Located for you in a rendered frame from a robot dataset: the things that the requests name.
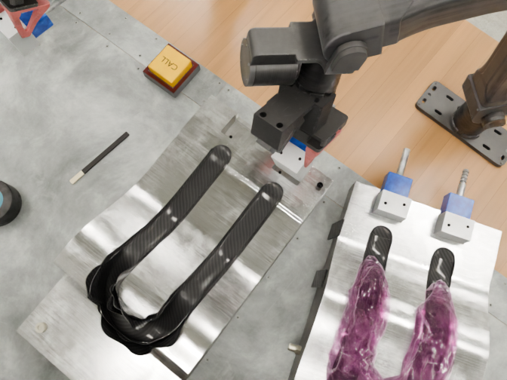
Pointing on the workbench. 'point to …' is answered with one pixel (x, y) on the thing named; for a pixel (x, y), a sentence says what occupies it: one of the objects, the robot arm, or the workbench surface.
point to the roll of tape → (9, 203)
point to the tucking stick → (99, 157)
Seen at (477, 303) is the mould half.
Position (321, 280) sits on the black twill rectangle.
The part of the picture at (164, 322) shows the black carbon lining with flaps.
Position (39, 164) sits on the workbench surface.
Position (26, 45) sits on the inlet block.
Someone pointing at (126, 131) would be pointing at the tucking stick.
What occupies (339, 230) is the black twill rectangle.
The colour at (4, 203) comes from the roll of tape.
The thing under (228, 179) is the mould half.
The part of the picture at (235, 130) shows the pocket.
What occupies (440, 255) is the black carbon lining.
